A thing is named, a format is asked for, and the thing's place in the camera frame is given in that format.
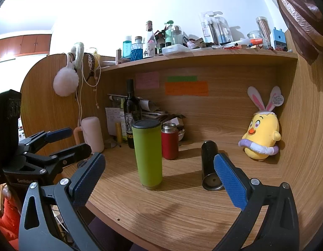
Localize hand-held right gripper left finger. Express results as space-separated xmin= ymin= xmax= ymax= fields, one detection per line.
xmin=19 ymin=152 xmax=107 ymax=251

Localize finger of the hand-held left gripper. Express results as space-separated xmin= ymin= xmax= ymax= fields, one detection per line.
xmin=23 ymin=143 xmax=92 ymax=168
xmin=18 ymin=128 xmax=73 ymax=152

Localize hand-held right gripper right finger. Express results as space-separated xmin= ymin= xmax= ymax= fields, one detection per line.
xmin=211 ymin=153 xmax=300 ymax=251

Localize green tumbler cup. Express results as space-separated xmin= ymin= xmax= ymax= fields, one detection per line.
xmin=132 ymin=119 xmax=163 ymax=191

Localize black cylindrical cup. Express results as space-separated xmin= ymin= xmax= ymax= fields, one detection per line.
xmin=201 ymin=140 xmax=225 ymax=191

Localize person's left hand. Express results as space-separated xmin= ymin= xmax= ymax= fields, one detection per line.
xmin=1 ymin=184 xmax=14 ymax=205

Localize pale pink mug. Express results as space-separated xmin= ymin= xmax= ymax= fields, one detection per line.
xmin=74 ymin=117 xmax=105 ymax=154

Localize yellow tube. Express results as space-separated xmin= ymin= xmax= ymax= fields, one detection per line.
xmin=115 ymin=122 xmax=123 ymax=144

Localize white handwritten paper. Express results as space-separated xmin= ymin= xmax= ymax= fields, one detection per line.
xmin=105 ymin=107 xmax=123 ymax=137

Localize white fluffy earmuffs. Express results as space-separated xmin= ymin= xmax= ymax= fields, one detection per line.
xmin=53 ymin=42 xmax=85 ymax=97

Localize yellow chick plush toy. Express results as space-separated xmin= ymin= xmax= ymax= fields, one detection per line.
xmin=238 ymin=85 xmax=285 ymax=162

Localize red thermos flask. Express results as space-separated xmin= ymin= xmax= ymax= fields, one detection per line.
xmin=161 ymin=122 xmax=179 ymax=160

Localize dark wine bottle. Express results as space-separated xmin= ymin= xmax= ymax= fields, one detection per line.
xmin=123 ymin=79 xmax=142 ymax=149

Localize patterned headband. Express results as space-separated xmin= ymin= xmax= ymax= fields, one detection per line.
xmin=87 ymin=53 xmax=97 ymax=80

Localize pile of papers and books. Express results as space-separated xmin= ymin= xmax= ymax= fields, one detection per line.
xmin=107 ymin=93 xmax=187 ymax=126

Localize orange sticky note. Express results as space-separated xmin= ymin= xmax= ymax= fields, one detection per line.
xmin=165 ymin=82 xmax=209 ymax=96

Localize pink sticky note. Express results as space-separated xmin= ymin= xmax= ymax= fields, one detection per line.
xmin=136 ymin=71 xmax=160 ymax=89

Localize teal liquid bottle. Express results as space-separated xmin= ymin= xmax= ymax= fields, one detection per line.
xmin=122 ymin=36 xmax=132 ymax=59

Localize green sticky note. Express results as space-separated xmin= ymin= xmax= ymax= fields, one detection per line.
xmin=167 ymin=76 xmax=197 ymax=82

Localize blue bead jar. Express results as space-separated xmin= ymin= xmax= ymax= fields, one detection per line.
xmin=131 ymin=37 xmax=144 ymax=58

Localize wooden desk with shelf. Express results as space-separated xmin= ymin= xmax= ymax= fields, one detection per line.
xmin=20 ymin=29 xmax=323 ymax=251

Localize white decorated bottle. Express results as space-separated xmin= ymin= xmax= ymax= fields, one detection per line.
xmin=143 ymin=20 xmax=157 ymax=58

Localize white plastic box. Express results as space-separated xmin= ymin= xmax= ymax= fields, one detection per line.
xmin=162 ymin=44 xmax=190 ymax=56

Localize short glass jar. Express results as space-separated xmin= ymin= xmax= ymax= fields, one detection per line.
xmin=247 ymin=31 xmax=262 ymax=48

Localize green capped bottle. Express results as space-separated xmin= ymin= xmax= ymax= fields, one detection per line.
xmin=165 ymin=20 xmax=174 ymax=47

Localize blue plastic box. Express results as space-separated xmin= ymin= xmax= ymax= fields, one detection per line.
xmin=272 ymin=27 xmax=287 ymax=50

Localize packaged brush set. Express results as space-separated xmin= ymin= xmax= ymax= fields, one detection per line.
xmin=214 ymin=12 xmax=233 ymax=45
xmin=199 ymin=11 xmax=217 ymax=44

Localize clear tube of sticks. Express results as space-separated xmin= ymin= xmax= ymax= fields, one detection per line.
xmin=256 ymin=16 xmax=272 ymax=49

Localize clear glass bottle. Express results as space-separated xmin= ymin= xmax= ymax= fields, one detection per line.
xmin=171 ymin=25 xmax=183 ymax=45

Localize brown hat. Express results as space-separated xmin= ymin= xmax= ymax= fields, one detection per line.
xmin=275 ymin=0 xmax=323 ymax=65

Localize white hanging cable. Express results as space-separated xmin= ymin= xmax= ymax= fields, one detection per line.
xmin=76 ymin=47 xmax=102 ymax=127

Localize wooden wall cabinets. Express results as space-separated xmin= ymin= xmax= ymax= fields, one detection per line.
xmin=0 ymin=33 xmax=52 ymax=64

